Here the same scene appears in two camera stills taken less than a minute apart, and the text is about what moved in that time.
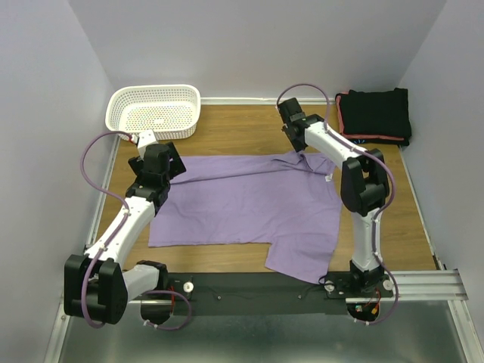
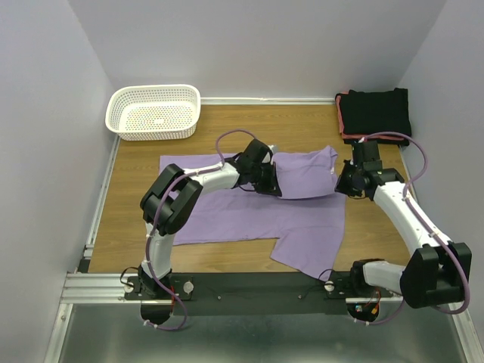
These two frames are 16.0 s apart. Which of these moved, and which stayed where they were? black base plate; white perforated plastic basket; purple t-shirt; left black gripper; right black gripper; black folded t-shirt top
Moved: left black gripper; right black gripper
Stayed: black base plate; purple t-shirt; white perforated plastic basket; black folded t-shirt top
